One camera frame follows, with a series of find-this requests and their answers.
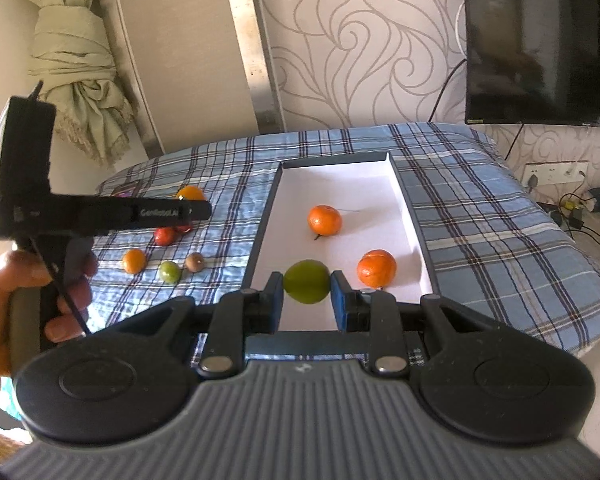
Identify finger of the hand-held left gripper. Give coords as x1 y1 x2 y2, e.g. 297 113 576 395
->
180 201 214 224

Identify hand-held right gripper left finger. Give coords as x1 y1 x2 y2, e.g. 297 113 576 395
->
100 271 285 379

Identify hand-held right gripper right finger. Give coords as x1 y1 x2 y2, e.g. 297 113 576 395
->
330 270 511 379

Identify green plum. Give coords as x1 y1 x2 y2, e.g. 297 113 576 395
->
283 259 331 305

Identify small orange tangerine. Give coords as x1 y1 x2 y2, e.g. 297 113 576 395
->
122 249 147 275

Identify white box with dark rim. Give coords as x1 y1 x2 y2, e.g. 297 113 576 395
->
240 151 441 361

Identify person's left hand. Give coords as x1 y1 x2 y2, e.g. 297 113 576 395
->
0 249 100 377

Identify blue plaid blanket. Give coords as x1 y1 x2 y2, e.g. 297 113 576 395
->
87 122 600 361

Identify silver metal trim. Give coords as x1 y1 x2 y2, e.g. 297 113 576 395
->
227 0 287 133

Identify black flat television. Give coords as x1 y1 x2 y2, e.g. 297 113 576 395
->
460 0 600 127

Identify black television cable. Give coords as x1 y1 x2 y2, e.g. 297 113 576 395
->
427 57 468 123

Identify black floor cable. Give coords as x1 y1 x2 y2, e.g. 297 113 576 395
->
537 200 600 263

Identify white wall socket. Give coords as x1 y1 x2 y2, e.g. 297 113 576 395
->
522 160 591 187

